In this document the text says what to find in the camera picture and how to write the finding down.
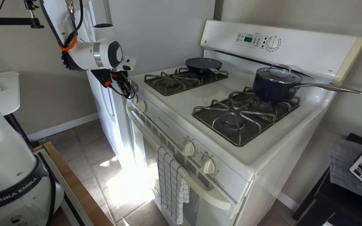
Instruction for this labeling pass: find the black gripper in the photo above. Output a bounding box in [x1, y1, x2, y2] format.
[92, 70, 136, 100]

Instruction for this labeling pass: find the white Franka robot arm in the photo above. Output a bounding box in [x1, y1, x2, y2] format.
[0, 0, 136, 226]

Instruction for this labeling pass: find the white stove knob far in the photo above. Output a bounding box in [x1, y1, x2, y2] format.
[133, 96, 141, 106]

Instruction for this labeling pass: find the white stove knob near-left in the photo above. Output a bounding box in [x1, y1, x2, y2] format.
[182, 141, 196, 157]

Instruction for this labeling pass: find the white gas stove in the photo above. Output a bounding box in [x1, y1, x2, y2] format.
[127, 21, 362, 226]

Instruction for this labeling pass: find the white stove knob near-right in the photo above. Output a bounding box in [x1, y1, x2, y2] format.
[201, 157, 216, 175]

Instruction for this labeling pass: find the stove digital display panel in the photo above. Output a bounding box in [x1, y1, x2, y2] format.
[236, 33, 263, 48]

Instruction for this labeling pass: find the left black burner grate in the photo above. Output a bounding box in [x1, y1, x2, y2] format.
[145, 68, 229, 97]

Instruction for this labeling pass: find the black burner grate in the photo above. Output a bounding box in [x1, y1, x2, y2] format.
[145, 68, 229, 97]
[192, 87, 300, 147]

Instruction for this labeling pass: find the black frying pan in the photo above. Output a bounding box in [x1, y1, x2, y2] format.
[185, 58, 222, 75]

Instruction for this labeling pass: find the checkered dish towel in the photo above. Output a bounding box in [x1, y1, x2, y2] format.
[157, 149, 190, 225]

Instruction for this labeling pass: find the right black burner grate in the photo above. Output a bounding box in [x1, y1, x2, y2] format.
[192, 87, 300, 147]

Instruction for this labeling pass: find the wooden edged robot table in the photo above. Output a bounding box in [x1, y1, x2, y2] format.
[35, 142, 116, 226]

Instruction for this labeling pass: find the black saucepan with lid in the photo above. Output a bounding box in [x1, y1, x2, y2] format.
[253, 67, 362, 102]

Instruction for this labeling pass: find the white timer dial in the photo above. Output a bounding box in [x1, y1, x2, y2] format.
[265, 37, 282, 51]

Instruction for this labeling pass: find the black side table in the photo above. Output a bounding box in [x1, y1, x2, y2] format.
[293, 134, 362, 226]

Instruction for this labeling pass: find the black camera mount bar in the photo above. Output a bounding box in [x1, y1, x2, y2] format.
[0, 18, 43, 29]

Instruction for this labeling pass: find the white oven door handle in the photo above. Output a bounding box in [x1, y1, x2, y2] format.
[124, 102, 233, 213]

